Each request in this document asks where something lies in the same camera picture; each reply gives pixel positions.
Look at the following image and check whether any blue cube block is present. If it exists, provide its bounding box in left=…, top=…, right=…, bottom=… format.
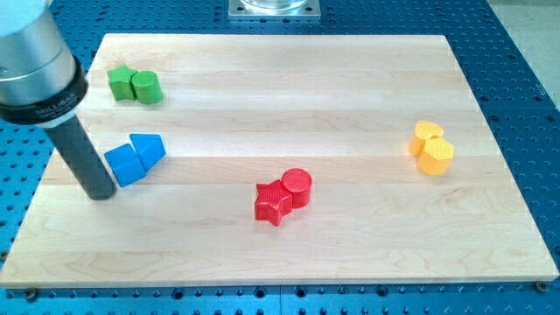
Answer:
left=104, top=143, right=146, bottom=187

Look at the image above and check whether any green star block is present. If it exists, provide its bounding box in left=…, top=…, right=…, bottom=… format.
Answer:
left=107, top=65, right=137, bottom=101

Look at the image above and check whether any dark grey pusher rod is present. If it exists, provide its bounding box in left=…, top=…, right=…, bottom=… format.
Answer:
left=45, top=116, right=116, bottom=200

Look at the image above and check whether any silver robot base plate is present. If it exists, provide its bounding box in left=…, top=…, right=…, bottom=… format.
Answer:
left=227, top=0, right=321, bottom=21

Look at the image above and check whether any blue triangle block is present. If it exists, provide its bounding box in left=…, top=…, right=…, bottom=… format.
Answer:
left=129, top=134, right=166, bottom=172

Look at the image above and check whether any red cylinder block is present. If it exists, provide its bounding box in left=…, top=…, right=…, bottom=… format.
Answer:
left=281, top=168, right=312, bottom=208

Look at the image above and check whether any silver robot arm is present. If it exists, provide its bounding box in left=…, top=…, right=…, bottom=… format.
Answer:
left=1, top=0, right=88, bottom=128

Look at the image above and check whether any red star block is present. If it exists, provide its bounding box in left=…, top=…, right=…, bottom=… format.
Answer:
left=255, top=180, right=293, bottom=227

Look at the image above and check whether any green cylinder block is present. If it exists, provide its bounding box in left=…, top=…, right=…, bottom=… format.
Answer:
left=131, top=71, right=163, bottom=105

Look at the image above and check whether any yellow hexagon block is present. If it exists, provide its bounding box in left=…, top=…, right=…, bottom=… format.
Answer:
left=417, top=137, right=454, bottom=176

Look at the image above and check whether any light wooden board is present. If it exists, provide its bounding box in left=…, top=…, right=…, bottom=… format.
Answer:
left=1, top=33, right=558, bottom=288

